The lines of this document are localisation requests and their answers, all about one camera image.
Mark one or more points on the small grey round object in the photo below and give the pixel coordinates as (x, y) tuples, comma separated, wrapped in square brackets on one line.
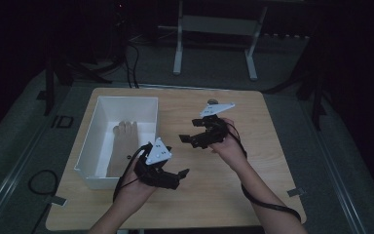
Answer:
[(212, 101)]

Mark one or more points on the person's left hand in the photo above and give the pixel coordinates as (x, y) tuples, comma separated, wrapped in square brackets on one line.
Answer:
[(133, 191)]

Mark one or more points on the beige sock with black label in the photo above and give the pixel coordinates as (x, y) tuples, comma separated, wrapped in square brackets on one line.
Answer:
[(125, 143)]

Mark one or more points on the grey tape piece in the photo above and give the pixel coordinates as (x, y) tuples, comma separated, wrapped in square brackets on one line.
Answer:
[(58, 201), (296, 192)]

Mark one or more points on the black stand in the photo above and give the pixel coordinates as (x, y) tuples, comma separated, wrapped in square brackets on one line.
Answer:
[(316, 107)]

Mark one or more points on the black tripod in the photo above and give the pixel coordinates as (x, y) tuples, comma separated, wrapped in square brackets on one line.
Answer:
[(49, 91)]

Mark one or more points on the black square frame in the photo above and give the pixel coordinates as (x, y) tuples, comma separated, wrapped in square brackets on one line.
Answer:
[(58, 122)]

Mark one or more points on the metal floor rail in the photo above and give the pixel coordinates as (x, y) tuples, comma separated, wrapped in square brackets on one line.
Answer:
[(16, 175), (334, 169), (175, 86)]

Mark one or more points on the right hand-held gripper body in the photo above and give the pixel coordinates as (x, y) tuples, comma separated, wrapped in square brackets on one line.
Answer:
[(216, 133)]

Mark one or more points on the white plastic box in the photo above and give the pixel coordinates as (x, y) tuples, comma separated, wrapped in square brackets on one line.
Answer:
[(123, 107)]

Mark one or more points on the person's right hand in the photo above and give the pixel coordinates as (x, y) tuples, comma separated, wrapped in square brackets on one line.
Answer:
[(232, 151)]

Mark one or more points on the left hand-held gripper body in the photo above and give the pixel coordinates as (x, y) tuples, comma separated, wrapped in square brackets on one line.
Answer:
[(157, 152)]

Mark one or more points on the white metal stand frame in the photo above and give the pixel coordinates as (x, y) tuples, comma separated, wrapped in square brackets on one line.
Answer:
[(217, 25)]

